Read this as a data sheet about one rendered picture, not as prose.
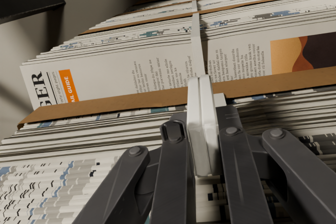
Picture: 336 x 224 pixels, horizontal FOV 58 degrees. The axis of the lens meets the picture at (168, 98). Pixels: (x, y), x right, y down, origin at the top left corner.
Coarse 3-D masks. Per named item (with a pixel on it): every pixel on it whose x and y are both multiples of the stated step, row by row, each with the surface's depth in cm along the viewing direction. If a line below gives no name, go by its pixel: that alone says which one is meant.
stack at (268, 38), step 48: (144, 0) 98; (192, 0) 67; (240, 0) 51; (288, 0) 40; (96, 48) 33; (144, 48) 30; (192, 48) 29; (240, 48) 29; (288, 48) 29; (48, 96) 33; (96, 96) 32
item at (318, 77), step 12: (288, 72) 29; (300, 72) 28; (312, 72) 28; (324, 72) 27; (252, 84) 27; (264, 84) 27; (276, 84) 26; (288, 84) 26; (300, 84) 25; (312, 84) 25; (324, 84) 25
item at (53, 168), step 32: (32, 128) 27; (64, 128) 26; (96, 128) 24; (128, 128) 24; (0, 160) 22; (32, 160) 21; (64, 160) 21; (96, 160) 20; (0, 192) 19; (32, 192) 18; (64, 192) 18
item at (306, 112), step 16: (256, 96) 26; (272, 96) 25; (288, 96) 24; (304, 96) 23; (320, 96) 23; (272, 112) 22; (288, 112) 21; (304, 112) 21; (320, 112) 21; (288, 128) 19; (304, 128) 19; (320, 128) 19; (304, 144) 18; (320, 144) 18
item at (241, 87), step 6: (246, 78) 29; (216, 84) 29; (222, 84) 29; (228, 84) 28; (234, 84) 28; (240, 84) 28; (246, 84) 28; (186, 90) 29; (216, 90) 28; (222, 90) 27; (228, 90) 27; (234, 90) 27; (240, 90) 27; (246, 90) 26; (252, 90) 26; (186, 96) 27; (228, 96) 26; (234, 96) 26; (186, 102) 26
